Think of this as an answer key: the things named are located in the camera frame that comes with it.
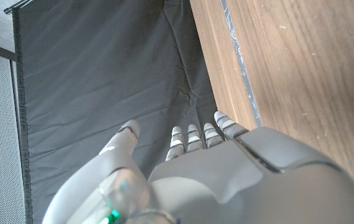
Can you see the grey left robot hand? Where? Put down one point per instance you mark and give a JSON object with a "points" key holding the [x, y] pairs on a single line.
{"points": [[232, 186]]}

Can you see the black backdrop cloth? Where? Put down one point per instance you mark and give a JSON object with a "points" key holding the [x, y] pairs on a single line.
{"points": [[102, 68]]}

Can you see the metal backdrop crossbar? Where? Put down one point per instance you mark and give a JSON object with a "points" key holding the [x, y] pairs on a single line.
{"points": [[16, 5]]}

